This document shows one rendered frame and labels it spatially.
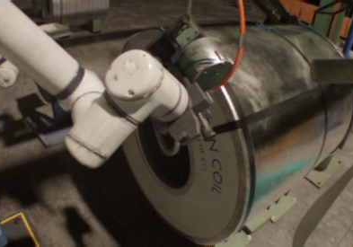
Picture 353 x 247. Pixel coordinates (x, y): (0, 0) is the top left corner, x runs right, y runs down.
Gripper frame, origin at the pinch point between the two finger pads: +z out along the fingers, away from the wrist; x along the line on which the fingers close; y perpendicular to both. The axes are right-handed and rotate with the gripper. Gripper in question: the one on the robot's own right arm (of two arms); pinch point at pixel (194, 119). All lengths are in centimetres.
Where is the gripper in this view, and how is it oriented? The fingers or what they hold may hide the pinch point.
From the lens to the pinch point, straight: 70.7
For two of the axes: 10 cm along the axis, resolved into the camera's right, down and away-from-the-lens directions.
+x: -8.2, 5.3, 2.1
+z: 3.7, 2.1, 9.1
